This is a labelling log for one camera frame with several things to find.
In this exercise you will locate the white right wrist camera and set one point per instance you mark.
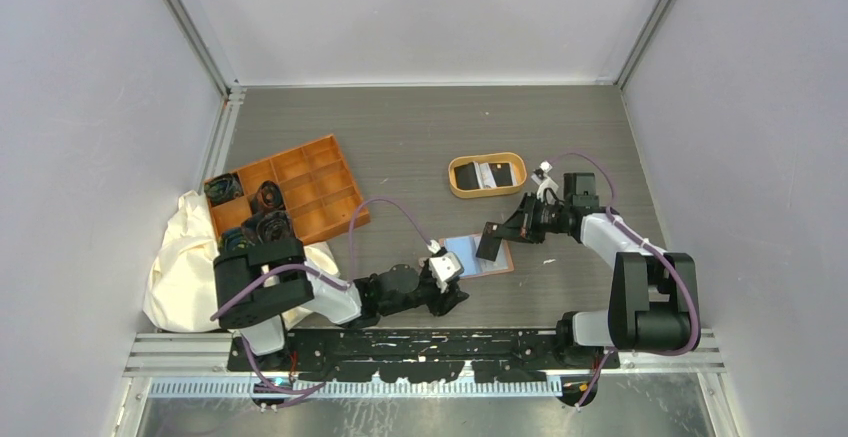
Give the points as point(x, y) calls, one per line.
point(546, 186)

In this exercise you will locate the dark rolled belt bottom left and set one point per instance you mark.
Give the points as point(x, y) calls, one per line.
point(235, 239)

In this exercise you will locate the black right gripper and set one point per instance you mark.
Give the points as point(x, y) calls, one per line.
point(521, 227)

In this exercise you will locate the dark rolled belt lower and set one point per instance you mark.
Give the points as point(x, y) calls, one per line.
point(268, 227)

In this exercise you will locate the black mounting base plate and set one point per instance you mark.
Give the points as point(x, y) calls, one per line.
point(494, 355)

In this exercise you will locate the orange compartment tray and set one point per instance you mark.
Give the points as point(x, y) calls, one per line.
point(320, 193)

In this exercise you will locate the oval wooden card tray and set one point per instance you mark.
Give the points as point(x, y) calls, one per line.
point(508, 168)

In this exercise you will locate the dark rolled belt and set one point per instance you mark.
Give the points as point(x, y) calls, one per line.
point(223, 188)
point(268, 198)
point(235, 239)
point(268, 227)

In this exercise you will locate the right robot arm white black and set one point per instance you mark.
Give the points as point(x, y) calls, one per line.
point(653, 302)

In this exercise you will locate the dark rolled belt middle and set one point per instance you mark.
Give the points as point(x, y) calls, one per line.
point(268, 198)

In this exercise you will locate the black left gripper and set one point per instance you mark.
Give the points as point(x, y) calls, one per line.
point(443, 301)

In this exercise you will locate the black card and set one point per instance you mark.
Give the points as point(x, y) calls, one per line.
point(490, 242)
point(466, 177)

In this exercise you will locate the dark rolled belt upper left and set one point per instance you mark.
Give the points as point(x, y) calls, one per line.
point(223, 188)

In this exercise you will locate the cream cloth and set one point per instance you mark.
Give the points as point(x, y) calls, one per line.
point(180, 290)

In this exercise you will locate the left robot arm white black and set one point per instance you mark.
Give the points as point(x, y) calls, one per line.
point(256, 285)

